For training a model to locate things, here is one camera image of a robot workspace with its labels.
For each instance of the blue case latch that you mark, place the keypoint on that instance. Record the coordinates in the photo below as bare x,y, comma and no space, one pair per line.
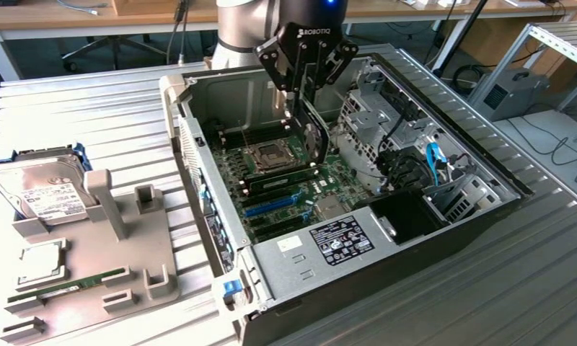
231,288

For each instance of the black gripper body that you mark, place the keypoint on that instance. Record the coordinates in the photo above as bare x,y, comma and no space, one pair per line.
312,18

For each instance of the black office chair base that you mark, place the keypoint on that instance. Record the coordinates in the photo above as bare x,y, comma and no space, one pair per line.
117,43

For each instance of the socket locking lever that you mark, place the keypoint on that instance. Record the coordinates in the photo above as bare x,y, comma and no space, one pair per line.
244,137

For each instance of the grey chipset heatsink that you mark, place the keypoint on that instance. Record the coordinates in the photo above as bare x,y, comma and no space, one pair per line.
332,209

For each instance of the wooden desk white frame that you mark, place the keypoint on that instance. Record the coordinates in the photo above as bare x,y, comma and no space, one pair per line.
39,21
413,11

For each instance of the silver CPU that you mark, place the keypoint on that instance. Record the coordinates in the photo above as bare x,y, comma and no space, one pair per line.
40,263

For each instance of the dark RAM stick with label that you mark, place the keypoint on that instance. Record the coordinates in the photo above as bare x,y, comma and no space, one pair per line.
273,184

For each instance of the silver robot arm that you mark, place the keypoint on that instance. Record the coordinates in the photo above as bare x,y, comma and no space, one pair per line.
245,29

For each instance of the green RAM stick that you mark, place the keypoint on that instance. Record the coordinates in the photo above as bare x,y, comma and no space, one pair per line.
100,277

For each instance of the black stand pole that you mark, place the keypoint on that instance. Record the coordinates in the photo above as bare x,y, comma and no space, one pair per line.
465,29

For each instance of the grey power supply unit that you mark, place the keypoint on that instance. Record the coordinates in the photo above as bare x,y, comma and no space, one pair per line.
288,266

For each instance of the open black PC case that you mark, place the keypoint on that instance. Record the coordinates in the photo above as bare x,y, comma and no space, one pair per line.
413,274

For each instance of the grey parts rack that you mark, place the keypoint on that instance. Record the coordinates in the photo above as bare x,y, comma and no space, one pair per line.
87,259

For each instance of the graphics card with metal bracket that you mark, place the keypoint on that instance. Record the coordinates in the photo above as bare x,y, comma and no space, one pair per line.
315,137

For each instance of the green motherboard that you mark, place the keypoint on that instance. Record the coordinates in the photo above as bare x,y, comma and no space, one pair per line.
228,169

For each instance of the blue disk caddy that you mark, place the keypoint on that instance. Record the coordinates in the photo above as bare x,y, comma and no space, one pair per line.
83,155

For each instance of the aluminium frame table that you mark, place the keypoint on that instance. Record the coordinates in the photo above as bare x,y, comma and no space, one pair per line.
557,39

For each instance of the wooden box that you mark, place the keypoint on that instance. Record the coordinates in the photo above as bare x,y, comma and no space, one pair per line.
144,7

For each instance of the silver disk bay cage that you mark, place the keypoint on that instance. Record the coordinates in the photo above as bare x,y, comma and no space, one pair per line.
365,119

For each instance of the CPU socket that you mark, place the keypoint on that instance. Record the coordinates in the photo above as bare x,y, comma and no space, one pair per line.
269,156

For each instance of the silver hard disk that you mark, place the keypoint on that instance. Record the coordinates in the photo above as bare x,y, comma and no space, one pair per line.
28,187

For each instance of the grey control box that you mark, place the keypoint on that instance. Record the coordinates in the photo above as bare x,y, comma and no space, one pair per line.
515,97

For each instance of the blue expansion slot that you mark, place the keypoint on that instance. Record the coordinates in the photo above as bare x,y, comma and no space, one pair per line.
269,205

